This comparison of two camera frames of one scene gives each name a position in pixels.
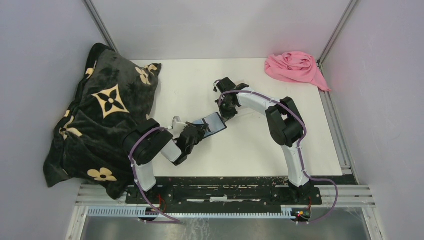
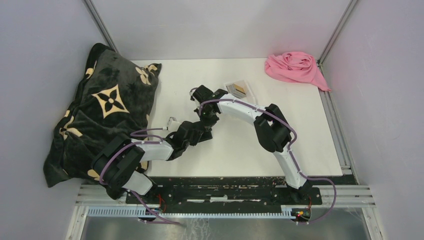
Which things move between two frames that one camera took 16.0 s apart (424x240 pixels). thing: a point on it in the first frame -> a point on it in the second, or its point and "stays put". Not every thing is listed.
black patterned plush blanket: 114,94 stays put
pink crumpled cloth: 294,66 stays put
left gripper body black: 200,137 stays put
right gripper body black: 226,111 -> 208,119
